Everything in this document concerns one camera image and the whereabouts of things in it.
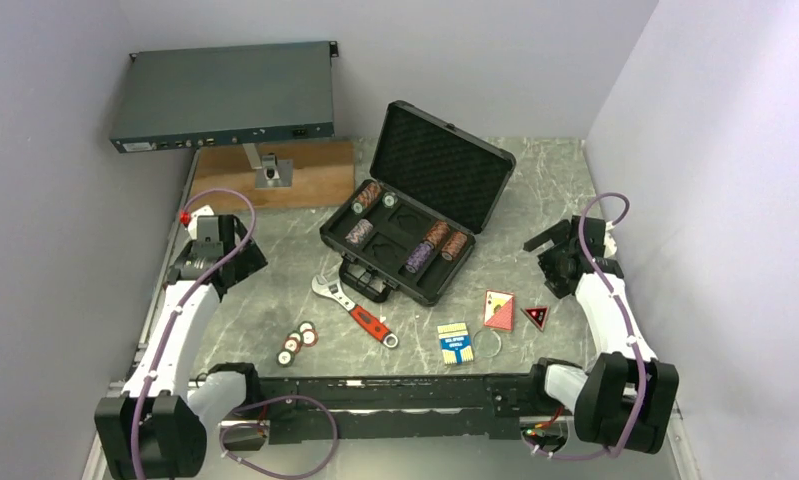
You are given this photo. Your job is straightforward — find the blue texas holdem card box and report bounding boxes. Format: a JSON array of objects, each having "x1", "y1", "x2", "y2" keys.
[{"x1": 437, "y1": 322, "x2": 474, "y2": 365}]

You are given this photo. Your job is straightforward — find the red handled adjustable wrench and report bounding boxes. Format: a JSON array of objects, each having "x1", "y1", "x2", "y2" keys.
[{"x1": 311, "y1": 274, "x2": 399, "y2": 349}]

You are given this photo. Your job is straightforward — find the black poker set case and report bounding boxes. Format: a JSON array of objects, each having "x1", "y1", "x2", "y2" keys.
[{"x1": 319, "y1": 100, "x2": 516, "y2": 306}]

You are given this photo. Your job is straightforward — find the orange black chip stack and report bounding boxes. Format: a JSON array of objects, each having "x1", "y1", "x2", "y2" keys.
[{"x1": 423, "y1": 220, "x2": 450, "y2": 249}]

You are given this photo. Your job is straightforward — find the triangular all in button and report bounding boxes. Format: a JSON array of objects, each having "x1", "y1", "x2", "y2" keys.
[{"x1": 521, "y1": 306, "x2": 549, "y2": 332}]

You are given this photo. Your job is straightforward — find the green chip in case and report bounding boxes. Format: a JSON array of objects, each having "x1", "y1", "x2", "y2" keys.
[{"x1": 382, "y1": 192, "x2": 398, "y2": 208}]

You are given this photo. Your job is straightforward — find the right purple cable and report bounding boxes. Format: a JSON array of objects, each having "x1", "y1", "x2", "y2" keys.
[{"x1": 522, "y1": 192, "x2": 649, "y2": 463}]

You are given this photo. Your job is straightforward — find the purple chip stack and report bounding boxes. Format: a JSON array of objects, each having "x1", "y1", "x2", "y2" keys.
[{"x1": 404, "y1": 241, "x2": 434, "y2": 273}]

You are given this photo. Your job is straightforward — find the green poker chip bottom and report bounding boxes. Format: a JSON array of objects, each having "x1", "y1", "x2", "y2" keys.
[{"x1": 275, "y1": 349, "x2": 296, "y2": 367}]

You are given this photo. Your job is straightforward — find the clear round dealer disc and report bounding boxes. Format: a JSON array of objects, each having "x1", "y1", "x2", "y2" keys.
[{"x1": 472, "y1": 328, "x2": 503, "y2": 359}]

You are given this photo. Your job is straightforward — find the brown chip stack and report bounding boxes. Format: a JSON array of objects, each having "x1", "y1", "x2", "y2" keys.
[{"x1": 441, "y1": 231, "x2": 468, "y2": 262}]

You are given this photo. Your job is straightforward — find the grey rack-mount network unit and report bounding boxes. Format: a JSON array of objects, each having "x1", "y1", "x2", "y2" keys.
[{"x1": 109, "y1": 40, "x2": 339, "y2": 153}]

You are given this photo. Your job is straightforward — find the grey metal stand bracket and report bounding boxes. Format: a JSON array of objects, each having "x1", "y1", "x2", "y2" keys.
[{"x1": 242, "y1": 143, "x2": 294, "y2": 190}]

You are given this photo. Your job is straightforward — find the red poker chip left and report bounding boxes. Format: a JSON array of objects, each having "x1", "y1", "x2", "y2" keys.
[{"x1": 283, "y1": 336, "x2": 301, "y2": 355}]

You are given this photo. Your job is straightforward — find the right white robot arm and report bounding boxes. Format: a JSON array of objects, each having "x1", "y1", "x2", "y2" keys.
[{"x1": 523, "y1": 215, "x2": 679, "y2": 454}]

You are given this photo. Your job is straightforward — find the red playing card deck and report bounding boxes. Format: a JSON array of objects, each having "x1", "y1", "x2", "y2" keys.
[{"x1": 483, "y1": 290, "x2": 515, "y2": 332}]

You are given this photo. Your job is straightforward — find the wooden board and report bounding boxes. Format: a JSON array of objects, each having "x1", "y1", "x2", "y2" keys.
[{"x1": 186, "y1": 139, "x2": 355, "y2": 213}]

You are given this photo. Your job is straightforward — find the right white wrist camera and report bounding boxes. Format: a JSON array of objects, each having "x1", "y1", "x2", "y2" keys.
[{"x1": 603, "y1": 222, "x2": 618, "y2": 258}]

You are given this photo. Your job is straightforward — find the green poker chip top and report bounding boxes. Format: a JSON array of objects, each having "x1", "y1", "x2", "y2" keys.
[{"x1": 298, "y1": 321, "x2": 315, "y2": 333}]

